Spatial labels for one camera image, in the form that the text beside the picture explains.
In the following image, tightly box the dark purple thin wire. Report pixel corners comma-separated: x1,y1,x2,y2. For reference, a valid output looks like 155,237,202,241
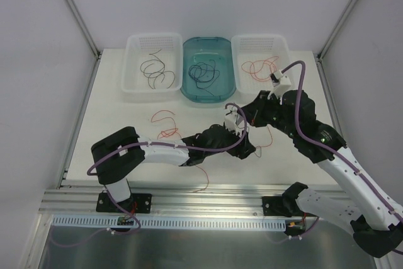
188,59,224,96

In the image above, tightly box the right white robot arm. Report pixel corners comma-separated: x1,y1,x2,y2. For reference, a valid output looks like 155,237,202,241
242,90,402,258

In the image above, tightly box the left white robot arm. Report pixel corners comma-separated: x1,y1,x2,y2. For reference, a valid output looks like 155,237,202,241
91,124,256,212

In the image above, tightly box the right white perforated basket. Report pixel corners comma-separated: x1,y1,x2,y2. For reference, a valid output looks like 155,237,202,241
230,34,291,103

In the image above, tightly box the white perforated basket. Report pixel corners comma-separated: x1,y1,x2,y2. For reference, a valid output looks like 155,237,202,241
120,33,183,103
230,34,291,103

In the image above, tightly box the teal transparent plastic bin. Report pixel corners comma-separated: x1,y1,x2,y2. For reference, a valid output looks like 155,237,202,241
181,37,236,103

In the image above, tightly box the left white perforated basket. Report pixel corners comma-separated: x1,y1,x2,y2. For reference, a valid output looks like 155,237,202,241
120,33,183,103

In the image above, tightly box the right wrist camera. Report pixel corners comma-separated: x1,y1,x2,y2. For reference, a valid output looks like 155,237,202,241
268,71,292,100

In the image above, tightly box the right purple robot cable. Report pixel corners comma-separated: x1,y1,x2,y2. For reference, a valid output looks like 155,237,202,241
281,60,403,254

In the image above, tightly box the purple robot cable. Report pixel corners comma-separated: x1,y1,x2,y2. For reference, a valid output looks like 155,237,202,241
86,102,249,235
281,60,403,254

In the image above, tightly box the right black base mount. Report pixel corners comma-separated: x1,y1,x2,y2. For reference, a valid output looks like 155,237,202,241
261,196,304,217

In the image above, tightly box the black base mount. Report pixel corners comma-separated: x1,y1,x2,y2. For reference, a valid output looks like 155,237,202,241
261,196,304,217
96,192,152,214

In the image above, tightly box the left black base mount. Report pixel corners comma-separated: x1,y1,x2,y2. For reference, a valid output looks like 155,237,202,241
96,192,152,214

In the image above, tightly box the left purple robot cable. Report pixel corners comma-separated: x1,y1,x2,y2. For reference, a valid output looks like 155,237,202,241
86,102,249,235

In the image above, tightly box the left aluminium frame post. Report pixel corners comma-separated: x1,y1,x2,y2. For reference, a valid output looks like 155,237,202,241
47,0,101,59

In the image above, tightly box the aluminium frame post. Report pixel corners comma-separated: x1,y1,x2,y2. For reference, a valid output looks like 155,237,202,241
317,0,360,62
47,0,101,59

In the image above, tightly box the aluminium mounting rail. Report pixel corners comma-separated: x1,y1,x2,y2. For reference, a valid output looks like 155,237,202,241
39,181,288,218

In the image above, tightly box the right aluminium frame post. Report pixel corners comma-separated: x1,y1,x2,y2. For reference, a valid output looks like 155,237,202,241
317,0,360,62

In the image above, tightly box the white slotted cable duct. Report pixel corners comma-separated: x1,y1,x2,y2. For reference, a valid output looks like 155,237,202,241
52,215,286,232

